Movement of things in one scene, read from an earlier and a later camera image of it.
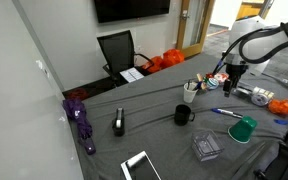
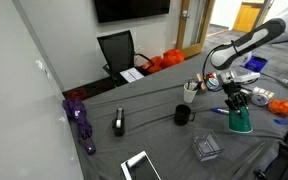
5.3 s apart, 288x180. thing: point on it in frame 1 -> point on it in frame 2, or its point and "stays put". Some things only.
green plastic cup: x=241 y=130 -> x=238 y=123
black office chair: x=119 y=53 stays put
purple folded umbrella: x=75 y=108 stays put
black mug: x=182 y=114 stays put
